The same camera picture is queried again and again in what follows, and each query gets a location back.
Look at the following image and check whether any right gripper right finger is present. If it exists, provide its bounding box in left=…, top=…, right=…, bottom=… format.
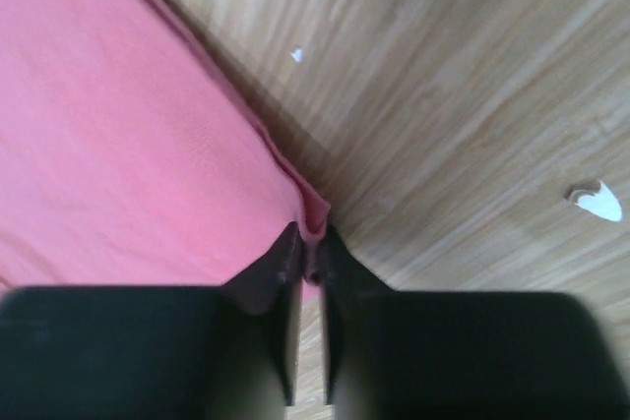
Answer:
left=317, top=227, right=629, bottom=419

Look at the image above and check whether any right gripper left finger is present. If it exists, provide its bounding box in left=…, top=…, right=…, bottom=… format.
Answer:
left=1, top=223, right=301, bottom=419

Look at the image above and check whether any pink t shirt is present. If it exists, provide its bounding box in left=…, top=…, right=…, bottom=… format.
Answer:
left=1, top=0, right=330, bottom=290

